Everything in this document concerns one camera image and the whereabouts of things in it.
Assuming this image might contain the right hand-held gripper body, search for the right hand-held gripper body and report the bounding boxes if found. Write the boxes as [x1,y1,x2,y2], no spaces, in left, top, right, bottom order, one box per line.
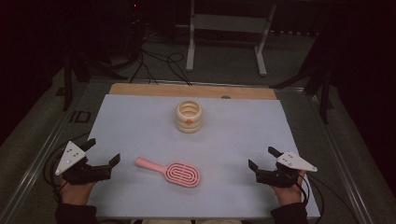
[255,150,318,189]

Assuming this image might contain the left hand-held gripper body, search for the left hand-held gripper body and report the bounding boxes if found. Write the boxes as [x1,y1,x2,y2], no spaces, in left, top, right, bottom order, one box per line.
[55,141,112,186]

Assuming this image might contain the pink hairbrush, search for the pink hairbrush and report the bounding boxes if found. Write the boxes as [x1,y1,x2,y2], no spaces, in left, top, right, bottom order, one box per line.
[134,156,201,189]

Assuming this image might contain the cream ribbed cup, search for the cream ribbed cup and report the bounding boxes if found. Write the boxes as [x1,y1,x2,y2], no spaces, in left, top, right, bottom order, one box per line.
[175,99,204,134]

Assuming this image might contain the person's right hand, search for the person's right hand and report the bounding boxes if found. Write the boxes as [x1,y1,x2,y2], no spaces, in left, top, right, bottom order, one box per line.
[271,170,308,207]

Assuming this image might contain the person's left hand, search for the person's left hand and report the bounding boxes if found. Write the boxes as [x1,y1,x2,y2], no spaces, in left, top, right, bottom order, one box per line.
[60,177,96,206]

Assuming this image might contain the white table mat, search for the white table mat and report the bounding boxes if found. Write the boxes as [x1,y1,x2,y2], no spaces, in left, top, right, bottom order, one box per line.
[88,93,321,218]

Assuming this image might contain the black tripod stand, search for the black tripod stand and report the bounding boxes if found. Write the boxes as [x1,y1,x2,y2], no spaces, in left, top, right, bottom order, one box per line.
[269,31,336,125]
[55,50,129,112]

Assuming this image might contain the white metal stand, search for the white metal stand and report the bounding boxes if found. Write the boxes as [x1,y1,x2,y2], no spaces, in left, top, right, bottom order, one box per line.
[185,0,277,77]

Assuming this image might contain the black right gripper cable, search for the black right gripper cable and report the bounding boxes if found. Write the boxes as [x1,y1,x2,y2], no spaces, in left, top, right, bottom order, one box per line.
[288,171,359,224]

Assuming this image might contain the metal floor rail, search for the metal floor rail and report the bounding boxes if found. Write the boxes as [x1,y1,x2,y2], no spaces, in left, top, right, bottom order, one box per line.
[0,102,78,224]
[306,92,376,224]

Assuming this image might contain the black floor cables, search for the black floor cables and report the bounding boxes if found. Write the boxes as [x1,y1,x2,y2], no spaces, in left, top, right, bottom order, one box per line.
[129,29,192,87]

